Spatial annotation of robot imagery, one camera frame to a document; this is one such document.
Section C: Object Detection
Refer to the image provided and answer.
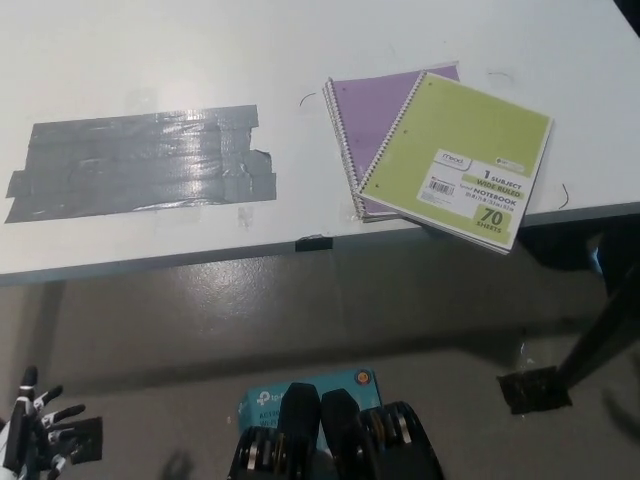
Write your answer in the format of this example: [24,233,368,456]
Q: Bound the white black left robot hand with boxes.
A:
[0,365,86,476]

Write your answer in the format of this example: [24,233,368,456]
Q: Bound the green Mead spiral notebook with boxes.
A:
[355,71,556,257]

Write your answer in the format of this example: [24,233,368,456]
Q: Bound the black robot body blocks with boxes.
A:
[227,382,446,480]

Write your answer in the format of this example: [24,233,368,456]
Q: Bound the grey table leg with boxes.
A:
[44,282,69,396]

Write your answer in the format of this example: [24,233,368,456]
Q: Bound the teal tp-link box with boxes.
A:
[235,368,384,441]

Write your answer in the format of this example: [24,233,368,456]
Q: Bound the small black tape piece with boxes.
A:
[294,234,335,252]

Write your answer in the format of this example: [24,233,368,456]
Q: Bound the purple spiral notebook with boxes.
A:
[321,62,461,225]

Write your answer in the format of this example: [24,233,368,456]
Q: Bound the grey duct tape patch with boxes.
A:
[3,103,279,225]

